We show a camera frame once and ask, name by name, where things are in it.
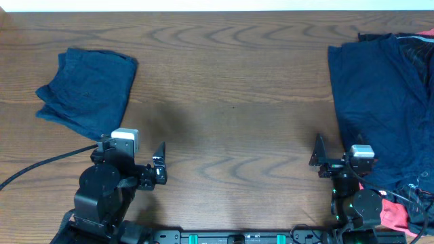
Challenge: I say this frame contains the dark blue denim shorts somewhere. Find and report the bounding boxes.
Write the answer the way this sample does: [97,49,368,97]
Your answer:
[35,48,138,141]

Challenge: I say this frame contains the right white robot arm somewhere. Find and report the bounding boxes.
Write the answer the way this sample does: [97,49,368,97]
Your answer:
[309,134,382,243]

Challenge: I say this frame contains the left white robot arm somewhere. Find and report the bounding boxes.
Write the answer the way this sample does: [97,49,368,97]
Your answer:
[52,138,167,244]

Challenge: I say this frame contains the red garment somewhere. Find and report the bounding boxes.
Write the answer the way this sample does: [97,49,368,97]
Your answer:
[380,199,417,237]

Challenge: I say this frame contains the navy blue shirt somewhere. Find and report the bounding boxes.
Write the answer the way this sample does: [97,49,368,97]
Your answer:
[328,33,426,190]

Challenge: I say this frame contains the dark striped garment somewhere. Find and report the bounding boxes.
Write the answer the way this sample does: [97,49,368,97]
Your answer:
[396,33,433,235]

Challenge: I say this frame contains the left black cable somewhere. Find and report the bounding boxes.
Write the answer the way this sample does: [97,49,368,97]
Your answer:
[0,144,99,191]

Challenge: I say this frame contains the black cable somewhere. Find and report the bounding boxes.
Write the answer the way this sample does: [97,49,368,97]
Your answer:
[0,144,99,191]
[345,161,430,244]

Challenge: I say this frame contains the right black cable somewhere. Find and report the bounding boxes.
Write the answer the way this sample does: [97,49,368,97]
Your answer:
[345,161,430,244]

